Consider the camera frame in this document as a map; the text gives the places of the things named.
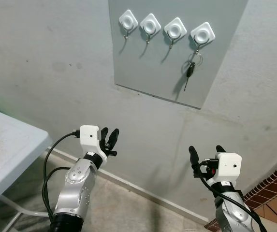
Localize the red brick edging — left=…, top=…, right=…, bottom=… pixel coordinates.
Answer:
left=205, top=159, right=277, bottom=232

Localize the white metal table leg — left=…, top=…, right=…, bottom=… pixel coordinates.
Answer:
left=0, top=195, right=49, bottom=232

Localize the white plastic folding table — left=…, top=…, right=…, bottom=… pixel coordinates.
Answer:
left=0, top=105, right=53, bottom=212

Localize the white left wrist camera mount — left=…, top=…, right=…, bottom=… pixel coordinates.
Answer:
left=79, top=125, right=102, bottom=158

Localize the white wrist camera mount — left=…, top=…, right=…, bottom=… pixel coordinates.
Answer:
left=79, top=125, right=102, bottom=158
left=207, top=152, right=242, bottom=187

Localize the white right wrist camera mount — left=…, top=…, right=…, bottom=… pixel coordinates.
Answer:
left=207, top=152, right=242, bottom=187

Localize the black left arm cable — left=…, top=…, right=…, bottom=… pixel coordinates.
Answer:
left=42, top=130, right=81, bottom=218

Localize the grey metal wall board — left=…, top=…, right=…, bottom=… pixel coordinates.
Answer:
left=108, top=0, right=249, bottom=110

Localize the black car key with ring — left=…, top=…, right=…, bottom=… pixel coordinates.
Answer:
left=183, top=51, right=203, bottom=91

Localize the white square wall hook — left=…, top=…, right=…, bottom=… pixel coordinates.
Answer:
left=190, top=22, right=216, bottom=53
left=140, top=13, right=162, bottom=44
left=118, top=10, right=139, bottom=39
left=164, top=17, right=188, bottom=49

